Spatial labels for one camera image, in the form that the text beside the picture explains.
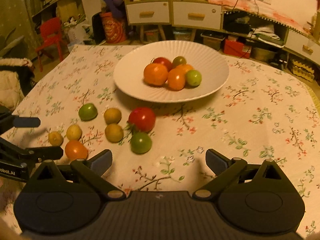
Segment white ribbed plate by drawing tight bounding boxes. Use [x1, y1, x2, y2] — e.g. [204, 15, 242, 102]
[113, 41, 229, 103]

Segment large red tomato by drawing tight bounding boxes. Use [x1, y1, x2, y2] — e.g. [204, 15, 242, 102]
[128, 107, 156, 133]

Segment red plastic chair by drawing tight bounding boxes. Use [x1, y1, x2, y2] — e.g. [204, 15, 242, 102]
[35, 17, 66, 72]

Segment green tomato left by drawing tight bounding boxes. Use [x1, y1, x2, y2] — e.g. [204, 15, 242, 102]
[78, 103, 98, 121]

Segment left white drawer cabinet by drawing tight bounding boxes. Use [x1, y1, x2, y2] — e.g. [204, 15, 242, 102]
[124, 0, 171, 43]

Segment wooden bookshelf by window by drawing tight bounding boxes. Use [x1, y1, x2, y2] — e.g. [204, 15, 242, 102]
[32, 0, 85, 24]

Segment red orange bucket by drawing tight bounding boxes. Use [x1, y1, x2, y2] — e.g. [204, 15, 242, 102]
[99, 12, 127, 44]

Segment red tomato in plate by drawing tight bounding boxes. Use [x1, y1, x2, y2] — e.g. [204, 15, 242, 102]
[151, 57, 172, 72]

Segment green tomato near red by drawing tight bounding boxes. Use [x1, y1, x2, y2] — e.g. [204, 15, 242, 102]
[130, 132, 152, 154]

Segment white drawer cabinet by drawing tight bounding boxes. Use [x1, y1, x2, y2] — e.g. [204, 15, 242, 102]
[172, 1, 222, 41]
[124, 0, 171, 43]

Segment large orange fruit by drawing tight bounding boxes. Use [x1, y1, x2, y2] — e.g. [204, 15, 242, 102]
[143, 63, 168, 86]

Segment floral tablecloth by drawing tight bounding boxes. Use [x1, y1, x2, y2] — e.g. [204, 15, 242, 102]
[3, 46, 319, 237]

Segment clear storage box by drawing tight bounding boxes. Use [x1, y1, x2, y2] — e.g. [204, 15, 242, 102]
[173, 30, 192, 41]

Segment olive green tomato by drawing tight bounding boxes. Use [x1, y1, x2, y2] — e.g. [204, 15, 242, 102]
[172, 56, 187, 68]

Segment middle white drawer cabinet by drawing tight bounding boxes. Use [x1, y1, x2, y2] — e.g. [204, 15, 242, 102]
[172, 1, 222, 41]

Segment egg carton tray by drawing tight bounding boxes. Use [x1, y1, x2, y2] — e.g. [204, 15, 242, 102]
[289, 59, 315, 82]

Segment purple plush toy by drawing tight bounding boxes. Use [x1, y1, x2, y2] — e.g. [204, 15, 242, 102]
[100, 0, 125, 19]

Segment orange mandarin in plate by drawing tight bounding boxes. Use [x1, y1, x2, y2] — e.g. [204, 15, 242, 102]
[175, 64, 194, 74]

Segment fluffy beige blanket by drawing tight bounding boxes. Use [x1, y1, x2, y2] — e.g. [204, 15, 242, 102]
[1, 57, 35, 111]

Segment black power cable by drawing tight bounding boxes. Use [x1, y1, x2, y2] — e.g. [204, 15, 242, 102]
[231, 0, 261, 58]

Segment brown longan upper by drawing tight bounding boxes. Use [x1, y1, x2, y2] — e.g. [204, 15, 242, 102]
[104, 108, 122, 125]

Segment yellow round fruit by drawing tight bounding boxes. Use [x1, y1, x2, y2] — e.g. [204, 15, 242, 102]
[66, 124, 82, 140]

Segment small green fruit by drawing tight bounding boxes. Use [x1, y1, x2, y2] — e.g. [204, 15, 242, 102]
[185, 69, 202, 87]

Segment orange tomato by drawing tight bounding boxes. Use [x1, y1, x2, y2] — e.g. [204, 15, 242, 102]
[65, 140, 88, 161]
[167, 68, 185, 91]

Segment red box under shelf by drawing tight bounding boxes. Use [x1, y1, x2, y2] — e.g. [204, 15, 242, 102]
[223, 39, 252, 59]

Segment yellow lemon fruit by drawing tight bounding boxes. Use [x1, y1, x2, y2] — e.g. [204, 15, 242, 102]
[48, 131, 63, 146]

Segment pink cloth on shelf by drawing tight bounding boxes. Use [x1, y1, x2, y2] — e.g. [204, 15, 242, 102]
[208, 0, 308, 36]

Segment long low tv shelf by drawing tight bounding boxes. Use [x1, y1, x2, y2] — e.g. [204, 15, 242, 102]
[223, 9, 319, 65]

